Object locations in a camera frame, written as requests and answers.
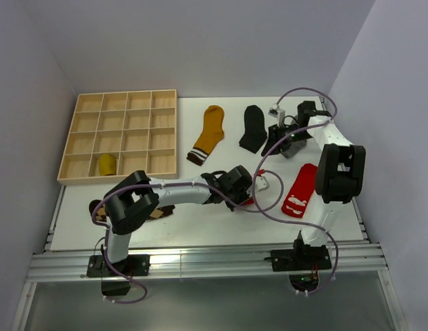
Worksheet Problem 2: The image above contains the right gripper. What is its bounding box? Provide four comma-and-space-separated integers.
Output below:
260, 123, 312, 157

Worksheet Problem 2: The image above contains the black sock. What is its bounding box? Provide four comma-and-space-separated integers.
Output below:
239, 105, 267, 154

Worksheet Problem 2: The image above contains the yellow bear sock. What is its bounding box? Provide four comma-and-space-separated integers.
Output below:
98, 154, 117, 177

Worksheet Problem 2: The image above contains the red santa sock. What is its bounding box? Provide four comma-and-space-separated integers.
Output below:
240, 198, 254, 206
281, 163, 318, 219

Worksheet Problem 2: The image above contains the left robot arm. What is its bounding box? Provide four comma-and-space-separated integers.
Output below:
102, 165, 252, 275

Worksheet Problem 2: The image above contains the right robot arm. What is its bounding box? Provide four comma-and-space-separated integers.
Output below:
262, 101, 366, 247

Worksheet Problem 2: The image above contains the grey sock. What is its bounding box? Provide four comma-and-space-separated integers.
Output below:
280, 141, 307, 159

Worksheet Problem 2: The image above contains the mustard striped-cuff sock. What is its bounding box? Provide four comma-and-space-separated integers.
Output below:
186, 105, 224, 166

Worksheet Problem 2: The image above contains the wooden compartment tray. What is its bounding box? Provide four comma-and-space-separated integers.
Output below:
57, 90, 177, 185

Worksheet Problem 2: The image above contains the brown argyle sock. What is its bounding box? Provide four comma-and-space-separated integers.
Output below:
88, 199, 175, 223

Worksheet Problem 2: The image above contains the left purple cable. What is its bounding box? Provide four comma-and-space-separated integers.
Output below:
91, 168, 285, 305

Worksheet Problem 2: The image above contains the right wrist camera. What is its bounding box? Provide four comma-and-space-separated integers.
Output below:
269, 104, 285, 127

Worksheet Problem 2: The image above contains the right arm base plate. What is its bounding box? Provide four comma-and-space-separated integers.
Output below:
266, 248, 332, 272

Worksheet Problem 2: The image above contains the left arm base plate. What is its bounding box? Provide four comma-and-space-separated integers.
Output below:
86, 254, 150, 278

